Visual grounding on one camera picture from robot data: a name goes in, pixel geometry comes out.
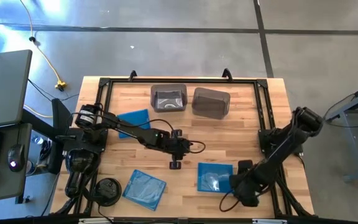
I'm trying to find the opaque blue jewel case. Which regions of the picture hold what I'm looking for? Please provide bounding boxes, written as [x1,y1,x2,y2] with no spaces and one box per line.
[116,108,152,139]

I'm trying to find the small grey desk panel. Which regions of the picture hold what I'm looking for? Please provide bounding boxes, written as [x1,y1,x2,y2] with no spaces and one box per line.
[0,123,33,205]

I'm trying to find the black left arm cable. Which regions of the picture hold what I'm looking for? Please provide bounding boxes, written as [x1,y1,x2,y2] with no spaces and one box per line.
[147,118,207,155]

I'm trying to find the translucent blue jewel case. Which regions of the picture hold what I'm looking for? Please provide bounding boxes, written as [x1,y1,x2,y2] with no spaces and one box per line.
[122,169,167,212]
[196,162,234,194]

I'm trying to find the black computer mouse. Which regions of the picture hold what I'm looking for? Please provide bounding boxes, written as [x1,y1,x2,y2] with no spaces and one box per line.
[7,144,26,173]

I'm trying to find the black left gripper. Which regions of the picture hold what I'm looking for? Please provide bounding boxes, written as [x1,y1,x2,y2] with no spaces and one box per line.
[162,128,193,170]

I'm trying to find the clear plastic bottle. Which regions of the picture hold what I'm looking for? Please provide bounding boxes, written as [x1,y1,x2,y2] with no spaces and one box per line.
[31,134,45,146]

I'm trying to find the glossy black curved housing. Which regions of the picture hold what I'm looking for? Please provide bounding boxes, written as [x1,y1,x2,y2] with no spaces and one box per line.
[64,148,103,200]

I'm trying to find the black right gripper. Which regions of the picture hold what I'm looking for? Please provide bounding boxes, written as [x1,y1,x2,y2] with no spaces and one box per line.
[230,159,260,208]

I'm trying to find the black beam with silver brackets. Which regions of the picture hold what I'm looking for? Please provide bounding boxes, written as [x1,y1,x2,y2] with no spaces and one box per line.
[0,216,358,224]

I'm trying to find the blue white can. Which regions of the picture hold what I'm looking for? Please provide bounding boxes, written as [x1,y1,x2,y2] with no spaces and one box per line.
[25,160,39,177]

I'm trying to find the yellow floor cable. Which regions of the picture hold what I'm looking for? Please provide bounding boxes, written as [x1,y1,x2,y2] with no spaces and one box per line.
[19,0,68,119]

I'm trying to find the black coiled cable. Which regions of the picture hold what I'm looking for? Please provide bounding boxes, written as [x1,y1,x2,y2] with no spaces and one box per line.
[39,138,52,162]

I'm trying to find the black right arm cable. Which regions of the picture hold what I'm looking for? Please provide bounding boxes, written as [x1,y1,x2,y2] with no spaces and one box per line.
[218,189,245,213]

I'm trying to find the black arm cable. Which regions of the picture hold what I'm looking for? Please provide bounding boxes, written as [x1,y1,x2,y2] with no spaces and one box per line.
[147,118,207,155]
[218,189,245,213]

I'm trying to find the round black disc-shaped device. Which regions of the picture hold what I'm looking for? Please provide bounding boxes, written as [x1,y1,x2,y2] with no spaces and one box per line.
[92,177,122,208]

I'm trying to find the black desk support frame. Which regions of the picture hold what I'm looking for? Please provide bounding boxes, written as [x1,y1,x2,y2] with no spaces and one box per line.
[16,98,65,175]

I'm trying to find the black floor cable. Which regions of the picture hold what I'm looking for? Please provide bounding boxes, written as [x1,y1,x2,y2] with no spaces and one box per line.
[26,79,80,103]

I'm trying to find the black aluminium table frame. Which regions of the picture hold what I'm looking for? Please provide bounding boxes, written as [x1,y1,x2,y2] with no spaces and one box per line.
[53,77,316,218]

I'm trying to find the grey translucent plastic bin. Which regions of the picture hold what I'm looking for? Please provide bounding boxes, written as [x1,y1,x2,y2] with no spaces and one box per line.
[150,83,188,113]
[191,86,231,120]

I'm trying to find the grey metal table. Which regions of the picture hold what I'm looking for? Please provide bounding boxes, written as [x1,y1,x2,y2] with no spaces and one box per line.
[323,78,358,183]

